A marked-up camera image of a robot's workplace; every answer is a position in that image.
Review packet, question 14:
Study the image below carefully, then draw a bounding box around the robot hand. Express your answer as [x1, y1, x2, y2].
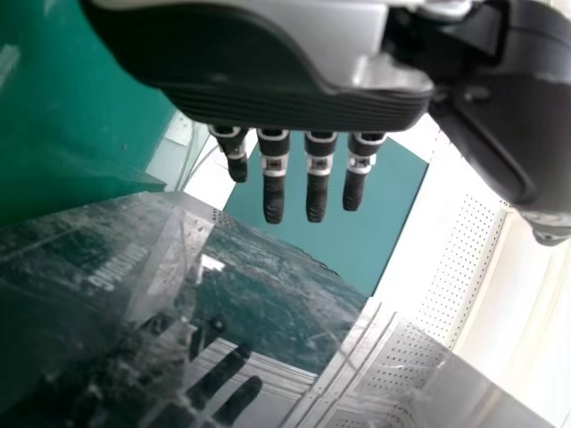
[82, 0, 571, 246]

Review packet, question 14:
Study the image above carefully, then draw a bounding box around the black oven with glass door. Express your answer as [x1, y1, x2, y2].
[0, 191, 571, 428]

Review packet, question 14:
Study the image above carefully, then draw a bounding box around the white perforated cable duct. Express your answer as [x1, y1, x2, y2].
[403, 128, 509, 353]

